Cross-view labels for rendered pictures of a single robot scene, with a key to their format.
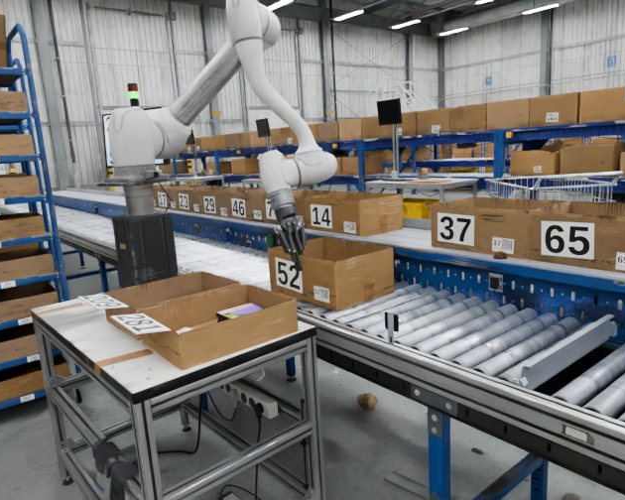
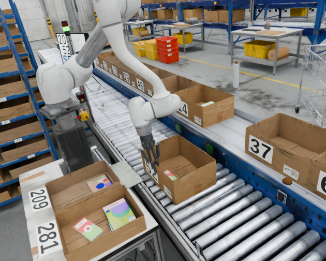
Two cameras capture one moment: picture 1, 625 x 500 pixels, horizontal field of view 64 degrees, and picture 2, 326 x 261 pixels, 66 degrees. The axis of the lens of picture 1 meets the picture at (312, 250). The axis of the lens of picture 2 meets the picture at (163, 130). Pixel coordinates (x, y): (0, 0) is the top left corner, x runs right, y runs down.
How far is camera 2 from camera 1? 83 cm
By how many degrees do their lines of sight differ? 21
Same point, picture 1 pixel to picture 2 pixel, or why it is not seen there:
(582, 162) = not seen: outside the picture
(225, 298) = (109, 194)
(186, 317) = (85, 210)
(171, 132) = (78, 74)
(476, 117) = not seen: outside the picture
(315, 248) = (173, 141)
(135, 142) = (53, 90)
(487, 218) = (282, 152)
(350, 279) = (184, 186)
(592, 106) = not seen: outside the picture
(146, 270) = (72, 159)
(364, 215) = (206, 115)
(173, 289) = (87, 172)
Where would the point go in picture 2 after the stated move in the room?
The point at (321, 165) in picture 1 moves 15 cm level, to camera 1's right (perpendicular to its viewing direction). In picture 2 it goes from (169, 106) to (197, 105)
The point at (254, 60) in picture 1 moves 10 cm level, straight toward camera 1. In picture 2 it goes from (116, 40) to (110, 44)
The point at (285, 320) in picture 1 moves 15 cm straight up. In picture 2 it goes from (137, 227) to (131, 204)
